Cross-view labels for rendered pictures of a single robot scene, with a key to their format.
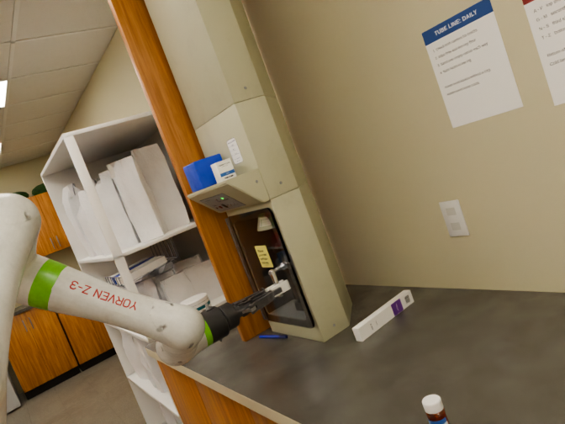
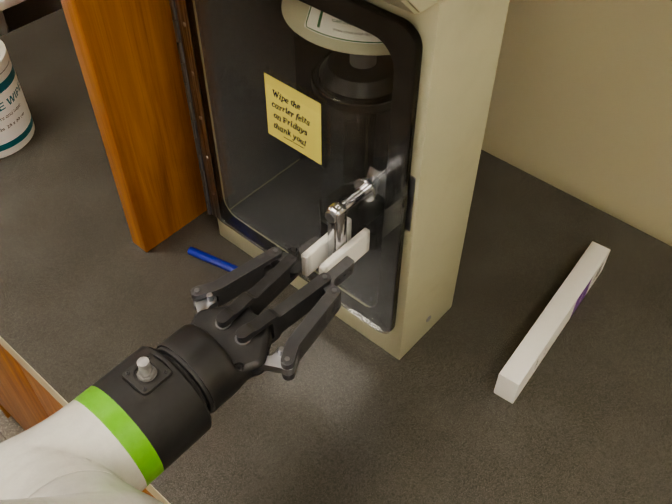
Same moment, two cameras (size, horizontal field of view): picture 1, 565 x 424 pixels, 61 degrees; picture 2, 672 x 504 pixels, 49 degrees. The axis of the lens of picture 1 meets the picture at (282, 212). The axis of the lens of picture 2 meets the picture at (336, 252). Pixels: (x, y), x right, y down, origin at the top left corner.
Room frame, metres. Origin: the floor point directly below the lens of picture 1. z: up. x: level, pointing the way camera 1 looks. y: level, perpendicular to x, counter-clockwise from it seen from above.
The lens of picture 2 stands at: (0.97, 0.24, 1.69)
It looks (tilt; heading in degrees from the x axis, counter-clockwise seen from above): 48 degrees down; 343
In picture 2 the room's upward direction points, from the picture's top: straight up
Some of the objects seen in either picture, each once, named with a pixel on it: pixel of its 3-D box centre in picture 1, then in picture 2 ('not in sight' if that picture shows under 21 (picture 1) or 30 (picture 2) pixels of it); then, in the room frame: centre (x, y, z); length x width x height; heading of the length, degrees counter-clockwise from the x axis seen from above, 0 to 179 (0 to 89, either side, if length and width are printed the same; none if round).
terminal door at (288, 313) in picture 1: (267, 268); (289, 148); (1.56, 0.11, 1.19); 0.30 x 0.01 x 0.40; 31
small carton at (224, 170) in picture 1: (223, 171); not in sight; (1.49, 0.13, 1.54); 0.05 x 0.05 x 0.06; 26
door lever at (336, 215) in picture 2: (280, 280); (347, 228); (1.45, 0.08, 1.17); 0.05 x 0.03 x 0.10; 121
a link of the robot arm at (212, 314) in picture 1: (213, 323); (154, 402); (1.32, 0.29, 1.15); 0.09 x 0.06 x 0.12; 32
